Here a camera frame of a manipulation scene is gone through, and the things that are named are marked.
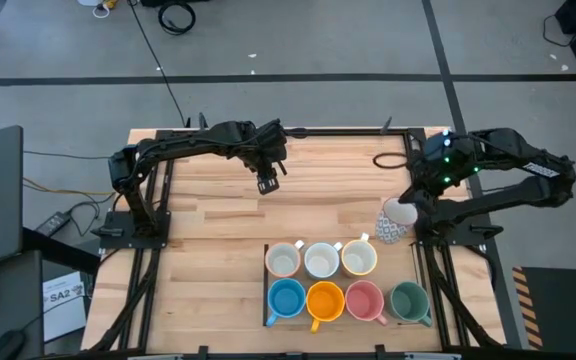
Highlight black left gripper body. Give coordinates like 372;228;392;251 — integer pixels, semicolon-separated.
253;152;289;196

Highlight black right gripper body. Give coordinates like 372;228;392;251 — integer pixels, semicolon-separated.
405;149;457;204

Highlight grey diamond patterned mug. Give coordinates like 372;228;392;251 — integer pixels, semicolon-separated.
374;196;419;245

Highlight yellow dotted mug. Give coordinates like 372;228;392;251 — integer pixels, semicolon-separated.
264;239;305;279

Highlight coral floral patterned mug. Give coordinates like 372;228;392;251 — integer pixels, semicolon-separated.
341;232;379;278

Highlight blue tile patterned mug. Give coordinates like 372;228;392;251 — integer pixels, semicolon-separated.
303;241;344;280

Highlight green mug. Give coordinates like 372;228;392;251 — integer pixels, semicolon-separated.
385;280;434;329

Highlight pink mug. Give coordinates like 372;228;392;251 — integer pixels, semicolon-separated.
344;279;389;327

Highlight orange mug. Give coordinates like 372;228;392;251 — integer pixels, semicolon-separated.
305;280;346;334

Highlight black mat hazard stripes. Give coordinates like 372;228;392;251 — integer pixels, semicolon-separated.
511;266;576;351

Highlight black power adapter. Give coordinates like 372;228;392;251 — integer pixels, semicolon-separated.
35;211;73;237

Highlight white SA2 paper sheet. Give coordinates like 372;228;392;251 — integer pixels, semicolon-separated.
42;271;88;344

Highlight grey computer desk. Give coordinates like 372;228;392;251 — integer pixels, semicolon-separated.
0;249;44;360

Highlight black computer mouse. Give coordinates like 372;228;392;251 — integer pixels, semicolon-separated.
0;329;27;360

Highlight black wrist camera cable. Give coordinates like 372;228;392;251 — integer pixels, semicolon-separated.
371;151;412;170

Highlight black aluminium rig frame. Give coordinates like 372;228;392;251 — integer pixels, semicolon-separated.
87;112;507;360

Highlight long black floor cable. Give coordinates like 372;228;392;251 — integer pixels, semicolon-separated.
126;0;192;129

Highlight coiled black cable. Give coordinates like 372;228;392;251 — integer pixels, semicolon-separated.
156;2;198;36

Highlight thin black cable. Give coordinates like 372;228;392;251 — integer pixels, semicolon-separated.
541;14;576;49

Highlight yellow cable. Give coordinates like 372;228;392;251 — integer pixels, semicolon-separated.
22;177;115;197

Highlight thin dark floor cable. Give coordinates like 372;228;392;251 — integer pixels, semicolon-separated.
22;149;114;161

